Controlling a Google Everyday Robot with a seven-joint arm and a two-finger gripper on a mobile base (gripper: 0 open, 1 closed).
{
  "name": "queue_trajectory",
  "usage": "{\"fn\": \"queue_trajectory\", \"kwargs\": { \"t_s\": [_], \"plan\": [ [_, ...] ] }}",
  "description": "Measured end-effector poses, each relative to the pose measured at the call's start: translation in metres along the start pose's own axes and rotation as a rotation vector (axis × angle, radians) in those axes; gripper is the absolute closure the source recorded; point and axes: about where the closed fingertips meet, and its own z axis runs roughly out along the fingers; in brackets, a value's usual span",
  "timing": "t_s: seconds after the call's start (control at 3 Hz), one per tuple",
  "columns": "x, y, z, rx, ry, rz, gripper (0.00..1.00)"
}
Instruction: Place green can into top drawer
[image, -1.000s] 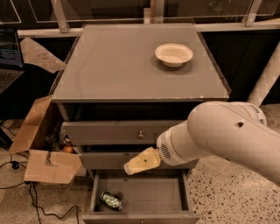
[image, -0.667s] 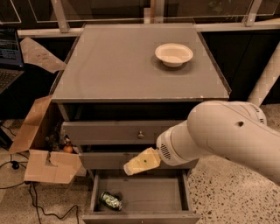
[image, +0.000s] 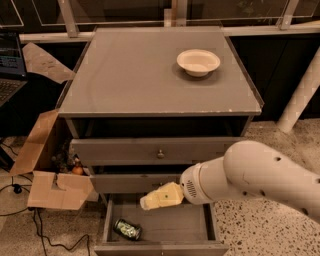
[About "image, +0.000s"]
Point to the brass top drawer knob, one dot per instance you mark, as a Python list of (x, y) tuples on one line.
[(160, 154)]

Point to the grey drawer cabinet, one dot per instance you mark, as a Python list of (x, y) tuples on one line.
[(133, 73)]

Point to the grey bottom drawer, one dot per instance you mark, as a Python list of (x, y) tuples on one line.
[(183, 230)]

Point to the open cardboard box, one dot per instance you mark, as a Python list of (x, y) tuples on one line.
[(51, 189)]

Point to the black laptop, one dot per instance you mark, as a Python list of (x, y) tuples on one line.
[(13, 73)]

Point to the green soda can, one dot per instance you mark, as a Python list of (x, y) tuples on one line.
[(127, 230)]

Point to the grey top drawer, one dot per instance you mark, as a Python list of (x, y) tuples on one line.
[(136, 141)]

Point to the orange fruit in box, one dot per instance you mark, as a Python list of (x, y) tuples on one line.
[(78, 170)]

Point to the grey drawer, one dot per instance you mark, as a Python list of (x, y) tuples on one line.
[(183, 230), (136, 141), (135, 178)]

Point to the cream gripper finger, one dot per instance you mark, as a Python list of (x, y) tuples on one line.
[(167, 195)]

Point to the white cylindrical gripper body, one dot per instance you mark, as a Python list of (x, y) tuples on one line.
[(189, 185)]

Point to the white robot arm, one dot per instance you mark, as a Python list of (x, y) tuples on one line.
[(247, 169)]

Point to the grey middle drawer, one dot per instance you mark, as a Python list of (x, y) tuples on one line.
[(135, 178)]

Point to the white paper bowl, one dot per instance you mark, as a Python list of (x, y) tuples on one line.
[(198, 63)]

